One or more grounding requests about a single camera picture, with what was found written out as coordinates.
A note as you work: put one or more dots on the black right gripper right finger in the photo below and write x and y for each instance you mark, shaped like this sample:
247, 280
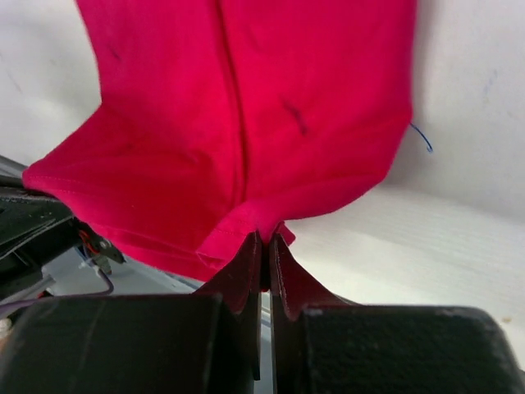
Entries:
322, 343

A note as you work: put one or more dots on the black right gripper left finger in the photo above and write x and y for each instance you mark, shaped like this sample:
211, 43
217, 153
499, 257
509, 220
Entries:
207, 341

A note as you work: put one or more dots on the pink red t shirt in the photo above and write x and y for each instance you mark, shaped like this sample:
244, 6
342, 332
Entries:
220, 118

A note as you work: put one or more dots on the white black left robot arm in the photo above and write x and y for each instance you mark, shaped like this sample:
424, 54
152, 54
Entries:
37, 228

